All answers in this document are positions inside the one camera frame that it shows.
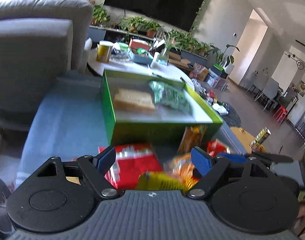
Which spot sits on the orange storage box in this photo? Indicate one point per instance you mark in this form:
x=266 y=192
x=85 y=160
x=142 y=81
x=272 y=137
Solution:
x=139 y=44

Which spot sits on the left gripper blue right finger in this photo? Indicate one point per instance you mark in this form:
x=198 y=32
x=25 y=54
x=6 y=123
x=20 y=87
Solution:
x=212 y=170

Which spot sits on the white small bottle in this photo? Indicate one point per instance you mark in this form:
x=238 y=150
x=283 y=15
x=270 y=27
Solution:
x=155 y=60

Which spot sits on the yellow tin can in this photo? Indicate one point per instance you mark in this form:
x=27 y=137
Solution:
x=104 y=50

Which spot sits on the large red snack bag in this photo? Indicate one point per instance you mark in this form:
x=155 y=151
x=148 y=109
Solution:
x=215 y=147

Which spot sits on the yellow red striped snack bag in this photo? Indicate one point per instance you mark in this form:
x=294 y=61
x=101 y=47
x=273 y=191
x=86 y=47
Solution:
x=159 y=181

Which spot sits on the yellow chip snack bag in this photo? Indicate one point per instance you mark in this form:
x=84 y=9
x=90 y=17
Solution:
x=192 y=137

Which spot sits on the tv console cabinet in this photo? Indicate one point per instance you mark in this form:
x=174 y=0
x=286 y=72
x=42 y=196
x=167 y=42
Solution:
x=115 y=35

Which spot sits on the grey sofa armchair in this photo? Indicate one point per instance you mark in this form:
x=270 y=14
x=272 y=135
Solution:
x=40 y=40

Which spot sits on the glass vase with plant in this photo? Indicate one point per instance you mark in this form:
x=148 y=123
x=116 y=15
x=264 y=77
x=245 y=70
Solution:
x=169 y=43

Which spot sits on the white oval coffee table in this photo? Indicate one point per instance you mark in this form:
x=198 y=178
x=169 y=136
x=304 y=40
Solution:
x=126 y=65

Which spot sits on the open cardboard box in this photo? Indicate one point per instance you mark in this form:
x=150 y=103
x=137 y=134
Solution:
x=177 y=61

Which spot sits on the green snack bag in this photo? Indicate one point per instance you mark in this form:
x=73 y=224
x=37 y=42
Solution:
x=169 y=96

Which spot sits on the green cardboard box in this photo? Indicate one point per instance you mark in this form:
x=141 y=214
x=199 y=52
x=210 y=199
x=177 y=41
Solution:
x=164 y=126

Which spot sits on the yellow black drink can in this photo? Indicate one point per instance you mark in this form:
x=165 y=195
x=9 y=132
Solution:
x=260 y=138

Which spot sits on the blue plastic basket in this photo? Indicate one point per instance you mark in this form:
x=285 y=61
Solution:
x=144 y=58

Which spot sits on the small cracker packet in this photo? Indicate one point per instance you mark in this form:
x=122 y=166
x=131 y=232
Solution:
x=180 y=166

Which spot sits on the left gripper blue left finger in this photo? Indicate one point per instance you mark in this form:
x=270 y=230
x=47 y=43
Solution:
x=93 y=170

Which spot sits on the blue striped tablecloth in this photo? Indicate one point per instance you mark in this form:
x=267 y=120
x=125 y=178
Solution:
x=68 y=124

